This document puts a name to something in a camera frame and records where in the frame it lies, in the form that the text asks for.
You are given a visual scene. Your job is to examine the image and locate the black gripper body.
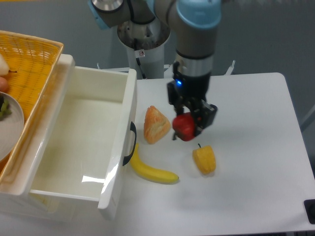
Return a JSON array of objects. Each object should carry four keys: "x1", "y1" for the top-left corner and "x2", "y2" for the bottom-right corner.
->
[{"x1": 167, "y1": 61, "x2": 218, "y2": 129}]

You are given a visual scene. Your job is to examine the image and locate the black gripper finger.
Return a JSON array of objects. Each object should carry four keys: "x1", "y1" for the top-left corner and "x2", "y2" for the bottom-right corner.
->
[
  {"x1": 191, "y1": 108, "x2": 203, "y2": 137},
  {"x1": 172, "y1": 107, "x2": 185, "y2": 141}
]

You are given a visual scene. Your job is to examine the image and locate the red bell pepper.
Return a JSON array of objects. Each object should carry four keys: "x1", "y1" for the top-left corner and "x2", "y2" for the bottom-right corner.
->
[{"x1": 173, "y1": 113, "x2": 195, "y2": 142}]

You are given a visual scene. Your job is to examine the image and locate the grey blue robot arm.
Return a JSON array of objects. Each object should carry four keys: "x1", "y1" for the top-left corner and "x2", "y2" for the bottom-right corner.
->
[{"x1": 88, "y1": 0, "x2": 221, "y2": 141}]

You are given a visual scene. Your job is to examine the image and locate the yellow bell pepper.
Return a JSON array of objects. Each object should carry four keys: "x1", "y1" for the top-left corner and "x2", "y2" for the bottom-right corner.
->
[{"x1": 192, "y1": 144, "x2": 217, "y2": 175}]

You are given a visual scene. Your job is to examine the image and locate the white upper drawer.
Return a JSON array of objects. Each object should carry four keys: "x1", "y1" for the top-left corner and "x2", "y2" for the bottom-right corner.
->
[{"x1": 30, "y1": 66, "x2": 137, "y2": 217}]

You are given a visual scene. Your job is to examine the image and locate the white drawer cabinet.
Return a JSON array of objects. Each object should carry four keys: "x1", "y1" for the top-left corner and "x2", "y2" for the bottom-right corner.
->
[{"x1": 0, "y1": 54, "x2": 126, "y2": 223}]

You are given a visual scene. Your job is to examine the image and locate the orange triangular pastry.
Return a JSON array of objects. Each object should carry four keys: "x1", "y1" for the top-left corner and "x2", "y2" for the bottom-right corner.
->
[{"x1": 144, "y1": 106, "x2": 171, "y2": 145}]

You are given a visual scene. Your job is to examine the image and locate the yellow banana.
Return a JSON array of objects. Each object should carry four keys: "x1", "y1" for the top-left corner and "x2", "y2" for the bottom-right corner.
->
[{"x1": 129, "y1": 143, "x2": 179, "y2": 184}]

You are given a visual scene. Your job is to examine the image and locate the black corner device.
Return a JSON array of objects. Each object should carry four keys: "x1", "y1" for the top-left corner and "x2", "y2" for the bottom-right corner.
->
[{"x1": 304, "y1": 199, "x2": 315, "y2": 225}]

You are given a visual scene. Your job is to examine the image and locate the yellow woven basket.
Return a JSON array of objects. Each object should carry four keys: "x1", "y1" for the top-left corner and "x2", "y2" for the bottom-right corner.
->
[{"x1": 0, "y1": 30, "x2": 63, "y2": 181}]

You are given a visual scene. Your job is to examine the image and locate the white ribbed plate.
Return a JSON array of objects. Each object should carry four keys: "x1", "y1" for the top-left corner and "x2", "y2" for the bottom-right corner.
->
[{"x1": 0, "y1": 92, "x2": 24, "y2": 161}]

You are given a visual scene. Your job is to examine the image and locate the green grapes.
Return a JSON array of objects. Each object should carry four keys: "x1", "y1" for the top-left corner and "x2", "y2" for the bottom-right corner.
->
[{"x1": 0, "y1": 95, "x2": 12, "y2": 120}]

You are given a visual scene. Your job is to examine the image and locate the peach coloured fruit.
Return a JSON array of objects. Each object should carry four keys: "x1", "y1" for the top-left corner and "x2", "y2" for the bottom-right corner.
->
[{"x1": 0, "y1": 77, "x2": 9, "y2": 92}]

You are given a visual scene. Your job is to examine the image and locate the white pear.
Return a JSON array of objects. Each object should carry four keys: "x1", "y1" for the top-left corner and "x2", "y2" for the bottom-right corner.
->
[{"x1": 0, "y1": 54, "x2": 17, "y2": 76}]

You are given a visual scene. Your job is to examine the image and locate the white metal bracket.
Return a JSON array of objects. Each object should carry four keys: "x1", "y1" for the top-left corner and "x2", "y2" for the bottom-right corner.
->
[{"x1": 225, "y1": 60, "x2": 235, "y2": 76}]

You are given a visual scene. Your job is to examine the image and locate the black drawer handle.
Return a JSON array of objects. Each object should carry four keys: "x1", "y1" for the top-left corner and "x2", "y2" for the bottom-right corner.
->
[{"x1": 123, "y1": 121, "x2": 137, "y2": 166}]

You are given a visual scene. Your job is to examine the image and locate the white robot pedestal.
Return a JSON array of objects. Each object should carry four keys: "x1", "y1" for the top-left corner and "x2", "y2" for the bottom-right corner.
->
[{"x1": 117, "y1": 18, "x2": 170, "y2": 79}]

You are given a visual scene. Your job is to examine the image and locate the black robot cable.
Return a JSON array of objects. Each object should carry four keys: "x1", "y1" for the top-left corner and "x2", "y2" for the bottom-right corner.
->
[{"x1": 133, "y1": 38, "x2": 148, "y2": 80}]

